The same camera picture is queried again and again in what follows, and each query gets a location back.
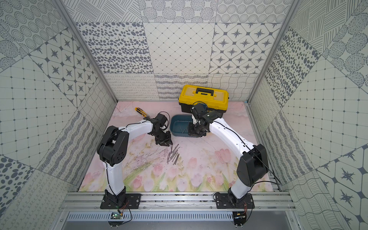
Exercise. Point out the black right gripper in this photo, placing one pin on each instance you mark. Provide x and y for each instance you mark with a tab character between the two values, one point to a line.
191	132

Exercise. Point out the teal plastic storage box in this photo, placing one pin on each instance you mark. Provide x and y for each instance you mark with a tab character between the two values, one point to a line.
179	125

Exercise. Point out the steel nail pile middle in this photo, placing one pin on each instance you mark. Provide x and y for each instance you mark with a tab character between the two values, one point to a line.
175	151

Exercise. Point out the yellow black utility knife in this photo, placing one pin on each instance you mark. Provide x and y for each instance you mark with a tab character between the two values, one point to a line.
141	112

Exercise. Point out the yellow black toolbox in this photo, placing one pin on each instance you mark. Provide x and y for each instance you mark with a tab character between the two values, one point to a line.
215	99

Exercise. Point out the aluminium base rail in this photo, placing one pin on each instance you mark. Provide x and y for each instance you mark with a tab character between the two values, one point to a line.
175	201

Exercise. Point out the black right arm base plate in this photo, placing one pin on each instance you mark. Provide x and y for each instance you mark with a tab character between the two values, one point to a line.
228	201

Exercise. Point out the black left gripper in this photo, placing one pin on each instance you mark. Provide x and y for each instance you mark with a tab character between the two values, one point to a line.
162	136

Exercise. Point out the white perforated cable duct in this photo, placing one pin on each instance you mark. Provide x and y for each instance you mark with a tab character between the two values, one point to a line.
152	216

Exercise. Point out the steel nail pile right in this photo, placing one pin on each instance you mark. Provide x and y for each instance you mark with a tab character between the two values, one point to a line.
176	159

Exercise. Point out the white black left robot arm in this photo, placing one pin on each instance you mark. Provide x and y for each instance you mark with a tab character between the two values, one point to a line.
113	149

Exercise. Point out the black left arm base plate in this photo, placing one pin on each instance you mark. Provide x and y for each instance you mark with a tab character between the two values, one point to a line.
129	201

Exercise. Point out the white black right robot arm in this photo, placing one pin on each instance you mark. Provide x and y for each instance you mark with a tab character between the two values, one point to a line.
253	162

